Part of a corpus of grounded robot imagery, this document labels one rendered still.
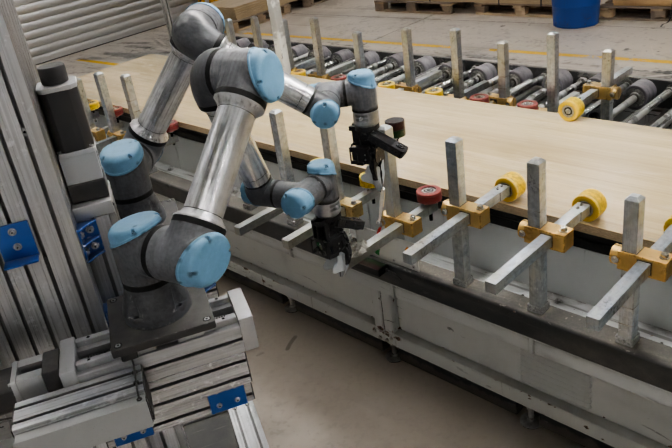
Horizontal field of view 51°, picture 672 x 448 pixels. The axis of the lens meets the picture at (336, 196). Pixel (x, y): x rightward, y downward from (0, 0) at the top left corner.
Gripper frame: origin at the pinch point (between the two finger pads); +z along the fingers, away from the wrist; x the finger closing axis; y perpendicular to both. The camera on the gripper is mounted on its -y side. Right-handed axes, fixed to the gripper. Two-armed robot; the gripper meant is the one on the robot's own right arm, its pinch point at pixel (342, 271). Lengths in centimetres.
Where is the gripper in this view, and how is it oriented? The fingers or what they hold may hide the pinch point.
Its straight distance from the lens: 205.0
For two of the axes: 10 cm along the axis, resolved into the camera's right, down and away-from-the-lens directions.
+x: 7.1, 2.1, -6.7
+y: -6.9, 3.9, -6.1
